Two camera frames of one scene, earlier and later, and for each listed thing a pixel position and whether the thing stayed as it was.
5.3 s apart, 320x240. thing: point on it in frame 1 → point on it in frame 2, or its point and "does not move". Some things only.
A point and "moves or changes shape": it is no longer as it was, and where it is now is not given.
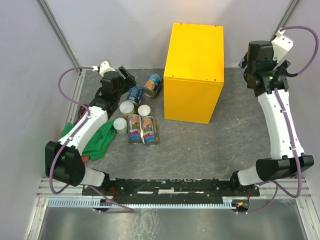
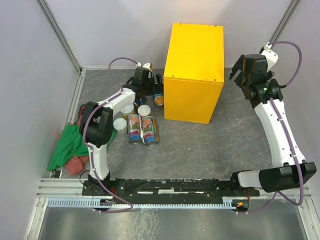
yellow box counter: [194, 75] does not move
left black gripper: [122, 79] → [155, 83]
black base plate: [171, 188] does not move
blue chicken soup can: [151, 86] moves or changes shape
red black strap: [82, 111] does not move
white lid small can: [144, 110] does not move
